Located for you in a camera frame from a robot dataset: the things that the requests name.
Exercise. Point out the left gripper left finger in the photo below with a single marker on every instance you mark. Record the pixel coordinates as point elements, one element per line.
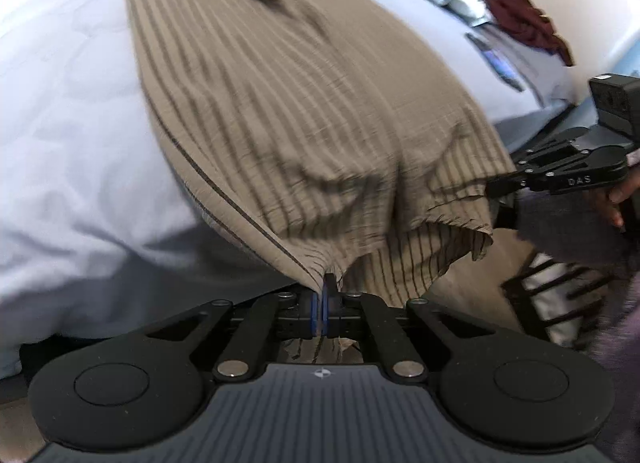
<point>253,337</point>

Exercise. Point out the patterned card on bed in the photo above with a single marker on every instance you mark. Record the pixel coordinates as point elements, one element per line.
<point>496,61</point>

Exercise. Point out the tan striped shirt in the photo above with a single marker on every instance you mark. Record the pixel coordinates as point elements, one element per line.
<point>321,137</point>

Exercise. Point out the white bed sheet mattress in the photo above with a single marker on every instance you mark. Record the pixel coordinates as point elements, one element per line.
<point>97,235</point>

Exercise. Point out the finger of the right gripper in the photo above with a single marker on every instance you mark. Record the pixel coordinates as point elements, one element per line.
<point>504,185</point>

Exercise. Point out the person's right hand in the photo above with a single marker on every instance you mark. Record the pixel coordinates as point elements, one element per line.
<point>607,201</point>

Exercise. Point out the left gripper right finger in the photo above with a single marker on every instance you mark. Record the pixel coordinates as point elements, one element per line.
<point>375,328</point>

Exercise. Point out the dark maroon garment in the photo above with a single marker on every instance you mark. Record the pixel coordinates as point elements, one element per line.
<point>525,23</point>

